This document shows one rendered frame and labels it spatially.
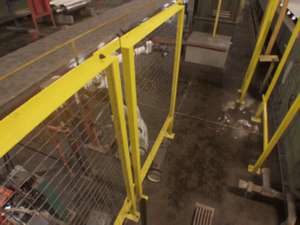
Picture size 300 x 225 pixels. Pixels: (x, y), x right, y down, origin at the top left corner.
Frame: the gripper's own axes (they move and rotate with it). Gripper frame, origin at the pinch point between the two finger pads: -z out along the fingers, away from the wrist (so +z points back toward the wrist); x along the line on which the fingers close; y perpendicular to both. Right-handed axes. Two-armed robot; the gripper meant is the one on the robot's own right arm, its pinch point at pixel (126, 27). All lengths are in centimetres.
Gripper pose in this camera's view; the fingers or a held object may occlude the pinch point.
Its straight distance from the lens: 152.7
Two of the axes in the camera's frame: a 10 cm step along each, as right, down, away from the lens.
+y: -7.3, -5.7, -3.7
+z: -6.0, 8.0, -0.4
